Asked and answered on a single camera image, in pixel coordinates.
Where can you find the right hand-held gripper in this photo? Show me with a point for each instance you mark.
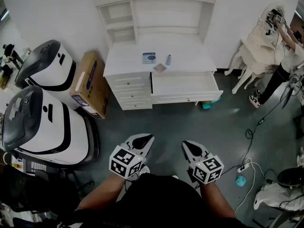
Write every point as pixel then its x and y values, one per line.
pixel 209 170

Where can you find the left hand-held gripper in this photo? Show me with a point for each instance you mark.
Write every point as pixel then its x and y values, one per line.
pixel 123 160

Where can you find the large white drawer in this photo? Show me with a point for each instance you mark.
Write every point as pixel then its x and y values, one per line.
pixel 183 84

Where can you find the small brown pink packet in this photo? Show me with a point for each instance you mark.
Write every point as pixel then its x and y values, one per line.
pixel 160 68

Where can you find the blue white card packet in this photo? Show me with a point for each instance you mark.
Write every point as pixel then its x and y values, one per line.
pixel 149 58

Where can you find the small grey tube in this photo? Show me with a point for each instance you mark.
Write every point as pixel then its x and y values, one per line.
pixel 168 59

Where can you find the person's left forearm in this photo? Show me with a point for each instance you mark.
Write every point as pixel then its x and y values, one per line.
pixel 102 193

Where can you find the person's right forearm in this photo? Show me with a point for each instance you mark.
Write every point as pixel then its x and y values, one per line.
pixel 218 203

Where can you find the small white drawer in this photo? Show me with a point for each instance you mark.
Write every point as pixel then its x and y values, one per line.
pixel 133 94
pixel 136 104
pixel 129 81

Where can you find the white desk with hutch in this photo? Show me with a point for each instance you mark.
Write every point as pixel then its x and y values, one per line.
pixel 142 51

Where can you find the person's white left shoe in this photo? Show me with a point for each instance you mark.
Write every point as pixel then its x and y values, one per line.
pixel 145 170

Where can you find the teal plastic object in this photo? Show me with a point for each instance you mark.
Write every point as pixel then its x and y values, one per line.
pixel 207 106

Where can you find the white power strip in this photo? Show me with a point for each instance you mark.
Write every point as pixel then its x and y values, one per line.
pixel 242 168

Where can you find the teal cloth ball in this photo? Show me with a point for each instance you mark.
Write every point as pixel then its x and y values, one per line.
pixel 240 181

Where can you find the person's black clothing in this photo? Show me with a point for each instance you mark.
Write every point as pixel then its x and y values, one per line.
pixel 154 203

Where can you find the black power adapter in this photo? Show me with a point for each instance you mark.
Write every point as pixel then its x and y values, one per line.
pixel 261 121

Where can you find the brown cardboard box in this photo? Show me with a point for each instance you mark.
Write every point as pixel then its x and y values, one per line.
pixel 89 84

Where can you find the white black wheeled robot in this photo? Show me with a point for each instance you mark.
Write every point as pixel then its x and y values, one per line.
pixel 47 127
pixel 47 63

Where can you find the black round stool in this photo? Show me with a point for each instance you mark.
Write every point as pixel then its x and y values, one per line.
pixel 291 177

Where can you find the black office chair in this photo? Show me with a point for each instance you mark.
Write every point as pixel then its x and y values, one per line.
pixel 35 193

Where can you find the cream carved vanity table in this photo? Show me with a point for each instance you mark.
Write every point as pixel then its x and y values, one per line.
pixel 256 51

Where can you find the oval vanity mirror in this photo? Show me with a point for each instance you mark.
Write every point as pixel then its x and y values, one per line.
pixel 270 20

